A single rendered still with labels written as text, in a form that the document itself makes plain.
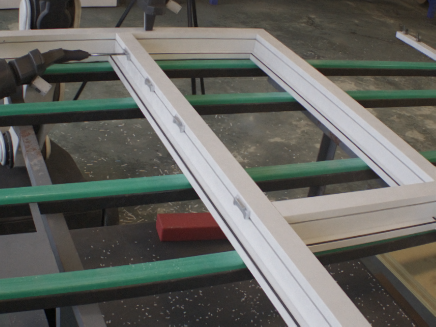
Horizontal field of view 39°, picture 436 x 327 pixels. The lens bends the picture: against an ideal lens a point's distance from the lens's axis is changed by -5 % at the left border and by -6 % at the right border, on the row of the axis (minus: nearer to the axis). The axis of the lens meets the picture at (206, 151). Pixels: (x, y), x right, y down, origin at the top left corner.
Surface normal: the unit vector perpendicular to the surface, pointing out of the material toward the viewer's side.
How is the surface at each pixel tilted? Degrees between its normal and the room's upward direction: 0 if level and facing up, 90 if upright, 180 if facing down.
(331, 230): 90
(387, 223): 90
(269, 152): 0
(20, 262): 0
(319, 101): 90
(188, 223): 0
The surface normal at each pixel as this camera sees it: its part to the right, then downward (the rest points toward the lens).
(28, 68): 0.39, -0.11
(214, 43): 0.38, 0.49
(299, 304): -0.92, 0.07
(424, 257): 0.15, -0.87
